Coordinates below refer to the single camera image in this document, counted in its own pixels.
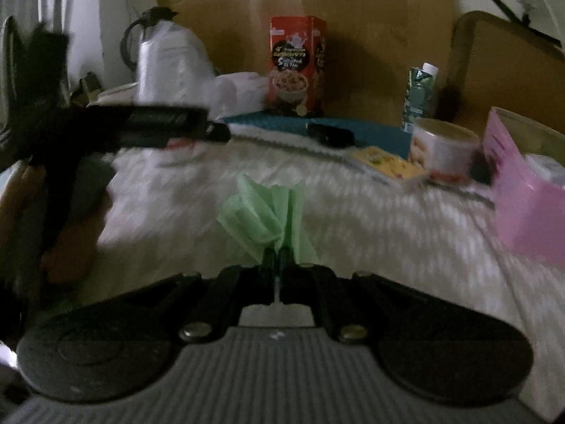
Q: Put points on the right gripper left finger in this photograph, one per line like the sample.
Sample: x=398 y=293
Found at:
x=250 y=284

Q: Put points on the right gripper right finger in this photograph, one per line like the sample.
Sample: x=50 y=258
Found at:
x=303 y=283

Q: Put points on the green cloth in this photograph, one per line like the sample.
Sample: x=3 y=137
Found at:
x=259 y=217

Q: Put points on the yellow card pack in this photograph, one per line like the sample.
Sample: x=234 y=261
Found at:
x=388 y=167

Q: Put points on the bagged white paper cup stack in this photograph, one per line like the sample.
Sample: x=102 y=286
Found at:
x=174 y=68

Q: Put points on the white toothpaste box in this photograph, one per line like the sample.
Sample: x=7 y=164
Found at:
x=238 y=94

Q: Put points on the white tissue pack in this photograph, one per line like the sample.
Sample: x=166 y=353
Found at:
x=546 y=168

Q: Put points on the patterned beige tablecloth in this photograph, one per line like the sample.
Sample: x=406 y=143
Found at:
x=164 y=221

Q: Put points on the teal quilted mat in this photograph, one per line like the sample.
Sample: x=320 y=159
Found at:
x=366 y=134

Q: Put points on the round nut can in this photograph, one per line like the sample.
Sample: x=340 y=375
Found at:
x=445 y=151

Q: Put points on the steel thermos jug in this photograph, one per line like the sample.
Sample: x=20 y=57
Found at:
x=139 y=31

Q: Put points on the green drink carton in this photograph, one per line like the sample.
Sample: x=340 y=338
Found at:
x=419 y=93

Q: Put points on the red snack box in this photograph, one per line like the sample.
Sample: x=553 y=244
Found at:
x=296 y=77

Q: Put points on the pink tin box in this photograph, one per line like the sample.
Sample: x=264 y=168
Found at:
x=529 y=210

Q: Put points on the brown cardboard backdrop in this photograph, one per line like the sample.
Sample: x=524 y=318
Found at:
x=343 y=58

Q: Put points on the brown chair back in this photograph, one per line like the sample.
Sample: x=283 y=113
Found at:
x=497 y=63

